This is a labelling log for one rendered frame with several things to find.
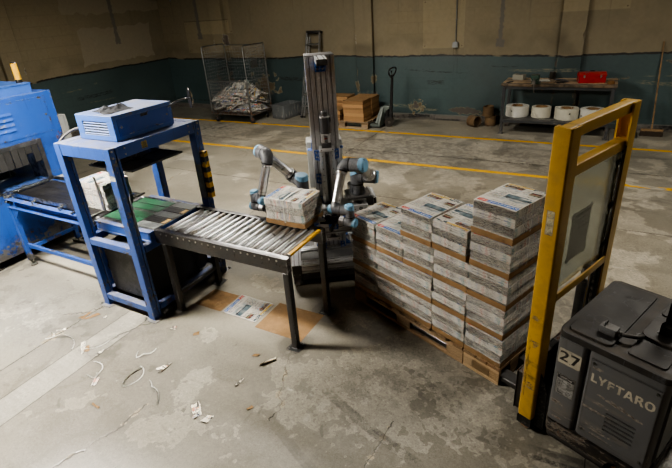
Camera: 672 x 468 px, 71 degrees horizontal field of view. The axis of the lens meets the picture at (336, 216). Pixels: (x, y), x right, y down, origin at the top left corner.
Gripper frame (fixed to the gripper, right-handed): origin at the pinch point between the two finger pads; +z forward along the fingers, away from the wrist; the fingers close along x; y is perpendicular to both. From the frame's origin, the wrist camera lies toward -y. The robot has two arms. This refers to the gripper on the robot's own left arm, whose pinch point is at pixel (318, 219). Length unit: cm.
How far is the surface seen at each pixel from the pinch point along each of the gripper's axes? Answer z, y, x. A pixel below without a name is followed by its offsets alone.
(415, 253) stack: -89, -7, 15
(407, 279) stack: -82, -32, 12
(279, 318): 23, -80, 38
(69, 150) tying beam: 170, 68, 88
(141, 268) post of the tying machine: 122, -29, 85
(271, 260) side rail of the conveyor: 0, -5, 68
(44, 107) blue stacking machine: 352, 78, -7
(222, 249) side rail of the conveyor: 46, -5, 67
